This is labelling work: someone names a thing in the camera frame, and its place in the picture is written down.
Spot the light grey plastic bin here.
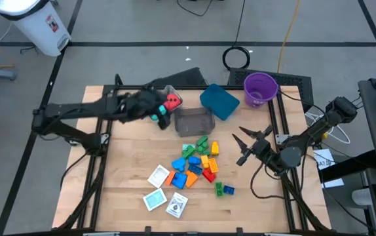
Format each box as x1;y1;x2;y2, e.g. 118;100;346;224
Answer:
161;84;184;114

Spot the black flat panel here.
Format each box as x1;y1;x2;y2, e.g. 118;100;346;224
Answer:
144;66;208;88

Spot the teal plastic bin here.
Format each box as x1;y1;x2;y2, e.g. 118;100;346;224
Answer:
199;83;241;122

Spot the black bar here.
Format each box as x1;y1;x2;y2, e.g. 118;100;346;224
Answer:
318;149;376;183

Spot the white paper sheet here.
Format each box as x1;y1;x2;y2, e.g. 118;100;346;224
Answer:
320;178;345;189
312;148;337;171

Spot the red foam die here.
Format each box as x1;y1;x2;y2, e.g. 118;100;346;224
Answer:
162;93;183;113

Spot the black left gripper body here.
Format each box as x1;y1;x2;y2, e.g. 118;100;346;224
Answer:
119;90;164;125

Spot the clear grey plastic bin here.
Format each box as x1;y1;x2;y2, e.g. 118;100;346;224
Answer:
174;107;216;138

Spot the dark blue building block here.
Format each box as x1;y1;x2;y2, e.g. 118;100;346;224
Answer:
187;163;204;176

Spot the white trash can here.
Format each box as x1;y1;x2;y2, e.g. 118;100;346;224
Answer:
0;0;72;58

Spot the teal faced playing card box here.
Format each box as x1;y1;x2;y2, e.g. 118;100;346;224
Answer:
142;187;168;212

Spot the light blue heart-shaped block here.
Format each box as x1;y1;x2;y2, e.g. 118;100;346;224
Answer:
171;157;187;173

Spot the large blue building block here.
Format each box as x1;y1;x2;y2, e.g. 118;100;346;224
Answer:
171;171;189;190

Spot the black perforated computer case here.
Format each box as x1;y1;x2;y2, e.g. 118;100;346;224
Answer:
227;67;314;113

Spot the small orange building block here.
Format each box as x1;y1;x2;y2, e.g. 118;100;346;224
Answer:
164;170;177;187

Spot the yellow hanging cable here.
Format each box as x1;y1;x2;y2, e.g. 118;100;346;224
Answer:
276;0;303;74

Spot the black metal table frame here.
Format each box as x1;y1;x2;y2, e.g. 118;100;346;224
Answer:
55;73;331;234

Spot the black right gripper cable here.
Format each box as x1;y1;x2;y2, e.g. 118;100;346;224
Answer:
250;160;295;201

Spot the thin black floor cable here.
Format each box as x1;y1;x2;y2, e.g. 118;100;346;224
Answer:
176;0;214;17

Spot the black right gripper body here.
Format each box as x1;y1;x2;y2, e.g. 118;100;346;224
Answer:
236;125;274;167

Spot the red plastic building block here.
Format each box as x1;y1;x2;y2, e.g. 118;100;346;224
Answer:
202;167;217;184

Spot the black hanging cable with coil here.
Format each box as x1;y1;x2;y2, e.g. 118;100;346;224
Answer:
221;0;252;71

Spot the teal foam die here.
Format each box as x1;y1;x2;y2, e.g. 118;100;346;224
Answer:
149;104;168;122

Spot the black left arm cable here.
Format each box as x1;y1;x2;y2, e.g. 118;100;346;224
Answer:
59;151;92;190

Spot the purple monster face bucket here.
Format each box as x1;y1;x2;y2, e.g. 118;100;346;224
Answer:
243;71;280;108

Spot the white cable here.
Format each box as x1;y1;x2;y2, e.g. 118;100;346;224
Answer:
305;111;352;146

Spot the black emblem playing card box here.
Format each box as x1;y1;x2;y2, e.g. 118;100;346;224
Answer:
165;191;189;220

